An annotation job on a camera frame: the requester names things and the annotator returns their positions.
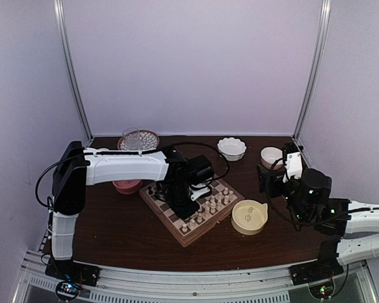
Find aluminium frame post left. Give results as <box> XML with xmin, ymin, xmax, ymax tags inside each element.
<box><xmin>53</xmin><ymin>0</ymin><xmax>93</xmax><ymax>142</ymax></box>

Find patterned ceramic plate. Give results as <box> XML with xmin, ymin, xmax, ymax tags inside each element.
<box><xmin>117</xmin><ymin>129</ymin><xmax>160</xmax><ymax>151</ymax></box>

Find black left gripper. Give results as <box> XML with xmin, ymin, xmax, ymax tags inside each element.
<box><xmin>164</xmin><ymin>182</ymin><xmax>201</xmax><ymax>220</ymax></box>

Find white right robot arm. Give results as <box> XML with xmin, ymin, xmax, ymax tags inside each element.
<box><xmin>257</xmin><ymin>142</ymin><xmax>379</xmax><ymax>279</ymax></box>

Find clear drinking glass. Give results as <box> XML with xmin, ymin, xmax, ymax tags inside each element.
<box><xmin>123</xmin><ymin>127</ymin><xmax>141</xmax><ymax>151</ymax></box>

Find cream cat ear bowl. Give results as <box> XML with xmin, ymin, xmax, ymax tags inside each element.
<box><xmin>231</xmin><ymin>199</ymin><xmax>268</xmax><ymax>235</ymax></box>

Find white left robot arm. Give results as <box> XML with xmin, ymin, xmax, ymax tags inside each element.
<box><xmin>48</xmin><ymin>141</ymin><xmax>214</xmax><ymax>280</ymax></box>

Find pink cat ear bowl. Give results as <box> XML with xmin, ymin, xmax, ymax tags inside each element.
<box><xmin>112</xmin><ymin>180</ymin><xmax>143</xmax><ymax>195</ymax></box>

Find plain white round bowl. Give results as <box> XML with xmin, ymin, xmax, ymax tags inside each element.
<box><xmin>260</xmin><ymin>146</ymin><xmax>282</xmax><ymax>169</ymax></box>

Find white scalloped bowl black rim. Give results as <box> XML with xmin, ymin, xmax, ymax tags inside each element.
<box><xmin>217</xmin><ymin>137</ymin><xmax>247</xmax><ymax>162</ymax></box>

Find aluminium frame post right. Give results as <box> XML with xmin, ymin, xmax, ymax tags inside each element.
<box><xmin>292</xmin><ymin>0</ymin><xmax>332</xmax><ymax>141</ymax></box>

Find wooden chess board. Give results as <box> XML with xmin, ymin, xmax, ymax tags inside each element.
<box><xmin>139</xmin><ymin>179</ymin><xmax>244</xmax><ymax>247</ymax></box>

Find aluminium frame post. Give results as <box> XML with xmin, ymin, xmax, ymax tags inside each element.
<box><xmin>292</xmin><ymin>0</ymin><xmax>332</xmax><ymax>141</ymax></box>
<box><xmin>53</xmin><ymin>0</ymin><xmax>93</xmax><ymax>142</ymax></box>

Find aluminium front rail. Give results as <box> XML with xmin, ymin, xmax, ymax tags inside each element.
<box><xmin>8</xmin><ymin>250</ymin><xmax>379</xmax><ymax>302</ymax></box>

